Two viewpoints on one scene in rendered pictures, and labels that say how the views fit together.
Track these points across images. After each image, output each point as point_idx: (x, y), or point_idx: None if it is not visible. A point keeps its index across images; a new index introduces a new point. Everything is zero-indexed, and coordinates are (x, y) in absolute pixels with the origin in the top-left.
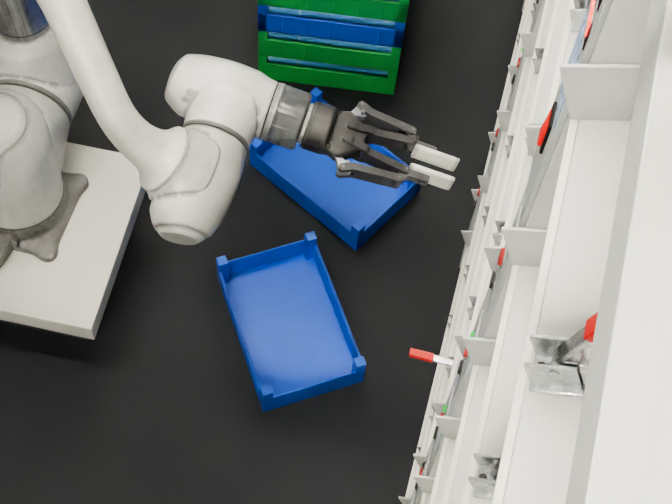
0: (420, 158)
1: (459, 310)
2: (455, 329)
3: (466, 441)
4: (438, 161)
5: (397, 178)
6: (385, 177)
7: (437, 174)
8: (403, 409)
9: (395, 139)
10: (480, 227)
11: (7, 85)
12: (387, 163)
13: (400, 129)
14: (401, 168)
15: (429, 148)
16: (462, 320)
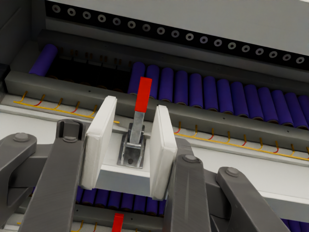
0: (100, 165)
1: (278, 198)
2: (306, 202)
3: None
4: (108, 133)
5: (241, 177)
6: (268, 205)
7: (168, 118)
8: None
9: (77, 176)
10: (143, 173)
11: None
12: (206, 199)
13: (11, 170)
14: (196, 168)
15: (96, 118)
16: (291, 194)
